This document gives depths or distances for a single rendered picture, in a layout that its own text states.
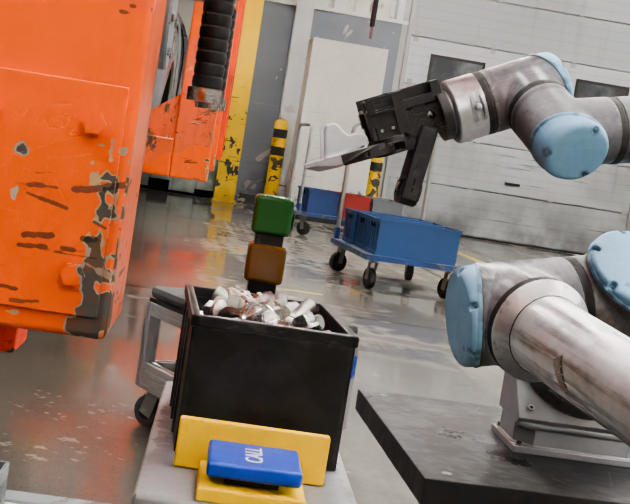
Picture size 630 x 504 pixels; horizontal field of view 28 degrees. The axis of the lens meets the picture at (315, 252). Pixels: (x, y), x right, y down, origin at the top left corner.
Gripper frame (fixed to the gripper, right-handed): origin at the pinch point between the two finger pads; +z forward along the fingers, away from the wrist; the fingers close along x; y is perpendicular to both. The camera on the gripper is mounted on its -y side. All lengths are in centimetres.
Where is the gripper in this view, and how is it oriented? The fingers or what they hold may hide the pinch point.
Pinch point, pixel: (314, 169)
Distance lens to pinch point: 172.8
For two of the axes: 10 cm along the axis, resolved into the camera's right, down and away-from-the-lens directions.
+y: -2.8, -9.5, -1.4
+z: -9.5, 2.9, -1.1
